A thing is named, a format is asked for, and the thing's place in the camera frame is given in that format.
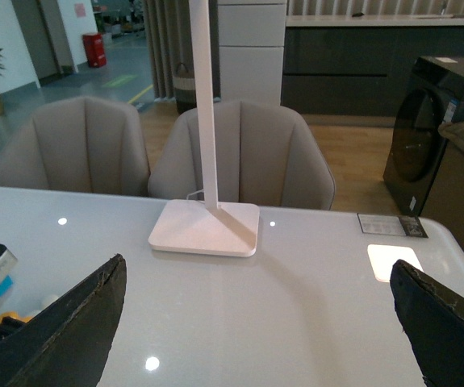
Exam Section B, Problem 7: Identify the beige chair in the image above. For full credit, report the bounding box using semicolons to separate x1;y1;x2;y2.
148;101;336;210
0;96;150;197

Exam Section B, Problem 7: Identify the woven basket with handles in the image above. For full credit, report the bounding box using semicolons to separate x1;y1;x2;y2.
173;62;197;114

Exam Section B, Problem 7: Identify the white studded base plate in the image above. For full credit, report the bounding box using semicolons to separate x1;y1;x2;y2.
25;294;59;319

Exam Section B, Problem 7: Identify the blue three-stud block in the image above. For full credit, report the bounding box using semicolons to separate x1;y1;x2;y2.
0;276;14;297

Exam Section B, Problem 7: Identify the white desk lamp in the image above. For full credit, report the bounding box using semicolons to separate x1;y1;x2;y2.
148;1;260;257

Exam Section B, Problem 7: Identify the black washing machine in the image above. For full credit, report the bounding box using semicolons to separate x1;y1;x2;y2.
383;56;464;216

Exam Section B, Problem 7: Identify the red bin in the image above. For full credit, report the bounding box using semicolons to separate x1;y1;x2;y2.
82;32;107;68

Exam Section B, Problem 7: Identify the left beige chair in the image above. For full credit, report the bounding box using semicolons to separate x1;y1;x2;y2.
0;96;150;197

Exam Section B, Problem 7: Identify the white drawer cabinet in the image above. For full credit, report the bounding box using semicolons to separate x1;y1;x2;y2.
217;1;287;106

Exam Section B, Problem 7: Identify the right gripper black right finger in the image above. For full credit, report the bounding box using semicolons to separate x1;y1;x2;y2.
390;260;464;386

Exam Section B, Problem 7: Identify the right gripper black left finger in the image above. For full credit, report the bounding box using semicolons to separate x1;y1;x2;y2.
0;255;127;386

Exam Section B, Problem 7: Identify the yellow two-stud block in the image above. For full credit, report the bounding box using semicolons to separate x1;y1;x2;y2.
0;311;33;325

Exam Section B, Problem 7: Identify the dark grey counter cabinet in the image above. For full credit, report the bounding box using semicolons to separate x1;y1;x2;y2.
282;15;464;117

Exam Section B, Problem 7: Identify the grey label sticker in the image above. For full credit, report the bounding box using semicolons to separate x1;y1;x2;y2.
357;213;428;238

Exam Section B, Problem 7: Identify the right beige chair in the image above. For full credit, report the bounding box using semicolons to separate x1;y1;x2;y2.
148;101;336;210

